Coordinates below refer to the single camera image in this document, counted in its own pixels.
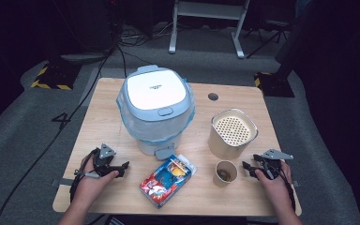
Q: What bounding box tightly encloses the right hand-held gripper cable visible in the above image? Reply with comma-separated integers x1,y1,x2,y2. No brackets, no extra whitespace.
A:
262,158,296,214

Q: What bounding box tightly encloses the white metal stand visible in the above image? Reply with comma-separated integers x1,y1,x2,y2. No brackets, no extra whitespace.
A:
168,0,251,60

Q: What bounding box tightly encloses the long black floor cable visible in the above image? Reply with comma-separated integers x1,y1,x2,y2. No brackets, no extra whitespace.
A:
0,43,120,225

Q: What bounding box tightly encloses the person's right hand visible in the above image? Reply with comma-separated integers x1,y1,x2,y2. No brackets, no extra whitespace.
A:
255,160,293,209

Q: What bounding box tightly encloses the black tripod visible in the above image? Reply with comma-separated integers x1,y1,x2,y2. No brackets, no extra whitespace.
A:
246,18,294,60

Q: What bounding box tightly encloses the bundle of floor cables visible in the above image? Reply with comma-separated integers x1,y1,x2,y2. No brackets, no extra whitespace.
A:
118,22,176,49

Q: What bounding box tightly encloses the beige strainer container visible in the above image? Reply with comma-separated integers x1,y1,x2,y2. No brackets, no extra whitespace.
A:
207,108,259,161

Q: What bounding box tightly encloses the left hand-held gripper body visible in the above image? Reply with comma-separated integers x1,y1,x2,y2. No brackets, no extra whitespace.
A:
92,142,123,177

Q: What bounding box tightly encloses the colourful snack box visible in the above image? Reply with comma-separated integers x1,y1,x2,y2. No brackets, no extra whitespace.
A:
139,154,198,210

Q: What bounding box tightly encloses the left hand-held gripper cable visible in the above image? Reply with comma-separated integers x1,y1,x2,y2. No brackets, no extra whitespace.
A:
69,149,100,204

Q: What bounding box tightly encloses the hand-held gripper cable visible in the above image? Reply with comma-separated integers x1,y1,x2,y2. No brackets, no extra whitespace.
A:
262,158,296,214
69,149,100,204

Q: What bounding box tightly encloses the black yellow striped base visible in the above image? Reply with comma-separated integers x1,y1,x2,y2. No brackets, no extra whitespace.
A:
30,64,77,92
253,71,295,98

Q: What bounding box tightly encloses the used tea bag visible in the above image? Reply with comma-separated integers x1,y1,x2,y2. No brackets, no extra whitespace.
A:
217,168,233,183

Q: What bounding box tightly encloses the white and blue pedal bin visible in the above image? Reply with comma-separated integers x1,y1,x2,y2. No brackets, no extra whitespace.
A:
115,64,197,161

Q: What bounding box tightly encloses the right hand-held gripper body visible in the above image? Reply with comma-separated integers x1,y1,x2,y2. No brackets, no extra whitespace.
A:
252,148,294,181

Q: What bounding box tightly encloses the person's left hand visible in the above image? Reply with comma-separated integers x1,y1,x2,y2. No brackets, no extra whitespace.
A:
74,157,120,206

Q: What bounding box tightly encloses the brown paper cup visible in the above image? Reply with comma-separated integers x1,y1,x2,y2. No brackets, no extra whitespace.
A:
212,159,239,188

